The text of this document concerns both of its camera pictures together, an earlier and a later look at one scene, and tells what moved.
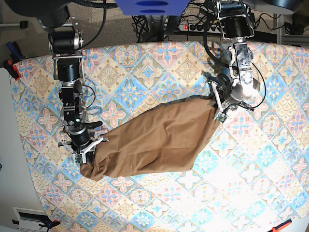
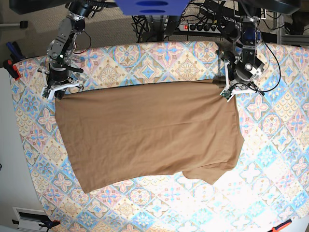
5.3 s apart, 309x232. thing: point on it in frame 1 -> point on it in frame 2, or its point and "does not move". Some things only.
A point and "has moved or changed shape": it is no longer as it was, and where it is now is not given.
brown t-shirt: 166,136 has moved or changed shape
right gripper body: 234,97 -> 242,67
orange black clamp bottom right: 275,229 does not move
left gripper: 81,143 -> 58,80
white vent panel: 29,220 does not move
